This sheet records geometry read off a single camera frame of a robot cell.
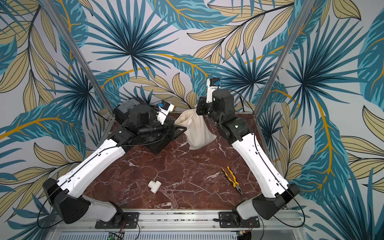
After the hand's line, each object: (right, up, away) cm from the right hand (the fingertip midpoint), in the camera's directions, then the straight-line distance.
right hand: (186, 102), depth 62 cm
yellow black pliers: (+27, -43, +23) cm, 55 cm away
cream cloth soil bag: (+6, -14, +16) cm, 22 cm away
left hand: (-4, -10, +5) cm, 12 cm away
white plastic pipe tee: (-18, -43, +19) cm, 50 cm away
